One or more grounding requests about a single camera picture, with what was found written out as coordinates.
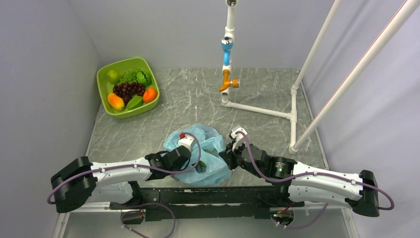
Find blue printed plastic bag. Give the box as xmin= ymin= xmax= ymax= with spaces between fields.
xmin=163 ymin=123 xmax=232 ymax=186

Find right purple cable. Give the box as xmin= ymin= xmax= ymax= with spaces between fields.
xmin=241 ymin=131 xmax=395 ymax=231

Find purple cable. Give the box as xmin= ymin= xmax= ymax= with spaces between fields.
xmin=241 ymin=131 xmax=395 ymax=231
xmin=46 ymin=132 xmax=202 ymax=238

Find green plastic tray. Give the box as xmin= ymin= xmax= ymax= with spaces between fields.
xmin=97 ymin=58 xmax=160 ymax=119

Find orange fake mango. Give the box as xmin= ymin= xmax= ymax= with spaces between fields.
xmin=107 ymin=93 xmax=125 ymax=111

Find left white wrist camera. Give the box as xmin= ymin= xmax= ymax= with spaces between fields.
xmin=178 ymin=132 xmax=195 ymax=152

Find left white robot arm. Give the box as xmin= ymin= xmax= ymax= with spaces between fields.
xmin=47 ymin=146 xmax=203 ymax=213

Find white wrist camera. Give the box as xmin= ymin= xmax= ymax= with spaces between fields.
xmin=229 ymin=125 xmax=248 ymax=151
xmin=178 ymin=132 xmax=195 ymax=152

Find orange fake fruit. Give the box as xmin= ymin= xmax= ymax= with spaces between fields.
xmin=143 ymin=87 xmax=158 ymax=104

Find white pvc pipe frame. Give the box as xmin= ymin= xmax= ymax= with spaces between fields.
xmin=219 ymin=0 xmax=420 ymax=155

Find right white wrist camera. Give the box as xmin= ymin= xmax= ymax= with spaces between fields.
xmin=229 ymin=125 xmax=248 ymax=151

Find green fake fruit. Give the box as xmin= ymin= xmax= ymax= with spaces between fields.
xmin=203 ymin=150 xmax=214 ymax=156
xmin=126 ymin=96 xmax=144 ymax=110

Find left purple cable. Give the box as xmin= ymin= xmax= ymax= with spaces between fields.
xmin=46 ymin=132 xmax=202 ymax=238

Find green fake pear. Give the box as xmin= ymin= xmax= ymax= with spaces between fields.
xmin=106 ymin=69 xmax=122 ymax=84

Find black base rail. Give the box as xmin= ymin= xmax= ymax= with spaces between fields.
xmin=109 ymin=185 xmax=304 ymax=221

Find green fake grapes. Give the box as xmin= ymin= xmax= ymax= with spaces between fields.
xmin=120 ymin=69 xmax=138 ymax=83

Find dark red fake grapes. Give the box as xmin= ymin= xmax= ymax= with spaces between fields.
xmin=112 ymin=81 xmax=146 ymax=105

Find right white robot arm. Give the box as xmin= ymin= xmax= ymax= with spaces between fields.
xmin=219 ymin=143 xmax=379 ymax=217

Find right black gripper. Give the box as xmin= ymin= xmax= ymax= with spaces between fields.
xmin=219 ymin=138 xmax=264 ymax=178

